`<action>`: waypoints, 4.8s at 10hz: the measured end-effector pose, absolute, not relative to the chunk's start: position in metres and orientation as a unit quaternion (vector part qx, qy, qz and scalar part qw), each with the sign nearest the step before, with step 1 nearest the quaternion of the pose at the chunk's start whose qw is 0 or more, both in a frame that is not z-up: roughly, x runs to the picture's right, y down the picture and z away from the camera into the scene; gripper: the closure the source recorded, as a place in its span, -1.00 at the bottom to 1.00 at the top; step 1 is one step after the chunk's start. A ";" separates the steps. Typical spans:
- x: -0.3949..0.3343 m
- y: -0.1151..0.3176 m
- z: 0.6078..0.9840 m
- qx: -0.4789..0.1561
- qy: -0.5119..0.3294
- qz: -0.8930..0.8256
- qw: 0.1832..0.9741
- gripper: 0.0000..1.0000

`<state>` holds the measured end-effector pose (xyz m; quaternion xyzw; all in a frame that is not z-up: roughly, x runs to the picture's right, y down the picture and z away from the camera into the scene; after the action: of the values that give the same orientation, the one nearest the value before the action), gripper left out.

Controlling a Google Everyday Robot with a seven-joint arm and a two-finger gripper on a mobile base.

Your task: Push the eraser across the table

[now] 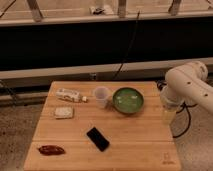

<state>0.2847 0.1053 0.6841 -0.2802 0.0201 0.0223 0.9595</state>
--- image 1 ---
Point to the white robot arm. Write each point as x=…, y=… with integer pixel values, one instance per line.
x=183, y=82

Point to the white eraser block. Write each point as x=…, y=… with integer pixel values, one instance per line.
x=63, y=112

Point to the clear plastic cup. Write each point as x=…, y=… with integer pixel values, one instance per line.
x=101, y=95

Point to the green bowl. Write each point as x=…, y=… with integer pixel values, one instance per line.
x=127, y=100

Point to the white plastic bottle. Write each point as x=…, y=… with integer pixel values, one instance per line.
x=70, y=95

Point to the black smartphone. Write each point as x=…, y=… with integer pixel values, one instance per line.
x=98, y=139

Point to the small dark object on ledge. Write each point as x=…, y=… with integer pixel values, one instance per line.
x=96, y=10

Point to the dark red chili pepper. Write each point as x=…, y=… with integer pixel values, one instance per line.
x=51, y=150

